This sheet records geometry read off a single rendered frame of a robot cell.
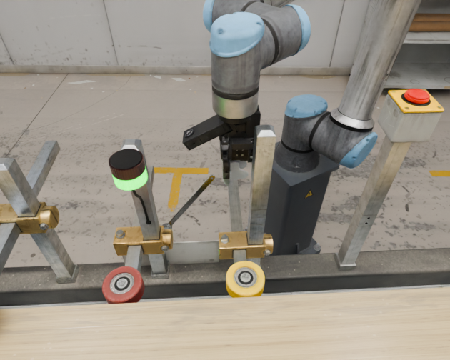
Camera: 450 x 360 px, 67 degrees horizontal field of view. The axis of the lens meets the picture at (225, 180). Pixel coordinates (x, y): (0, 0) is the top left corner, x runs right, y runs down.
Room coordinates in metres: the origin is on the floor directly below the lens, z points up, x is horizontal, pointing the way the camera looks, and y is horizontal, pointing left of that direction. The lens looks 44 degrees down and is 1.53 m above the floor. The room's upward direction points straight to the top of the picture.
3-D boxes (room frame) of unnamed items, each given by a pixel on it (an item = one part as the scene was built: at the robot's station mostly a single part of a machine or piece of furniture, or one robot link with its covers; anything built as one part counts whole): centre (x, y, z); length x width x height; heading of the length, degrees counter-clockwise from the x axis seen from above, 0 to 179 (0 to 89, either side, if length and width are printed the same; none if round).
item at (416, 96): (0.53, -0.33, 1.22); 0.04 x 0.04 x 0.02
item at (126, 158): (0.46, 0.17, 1.04); 0.06 x 0.06 x 0.22; 3
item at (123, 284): (0.35, 0.21, 0.85); 0.08 x 0.08 x 0.11
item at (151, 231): (0.50, 0.18, 0.91); 0.04 x 0.04 x 0.48; 3
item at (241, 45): (0.59, -0.02, 1.27); 0.10 x 0.09 x 0.12; 134
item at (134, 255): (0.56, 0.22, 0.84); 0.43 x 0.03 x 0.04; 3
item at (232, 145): (0.59, -0.03, 1.10); 0.09 x 0.08 x 0.12; 93
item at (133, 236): (0.50, 0.20, 0.85); 0.14 x 0.06 x 0.05; 93
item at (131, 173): (0.45, 0.17, 1.14); 0.06 x 0.06 x 0.02
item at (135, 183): (0.45, 0.17, 1.11); 0.06 x 0.06 x 0.02
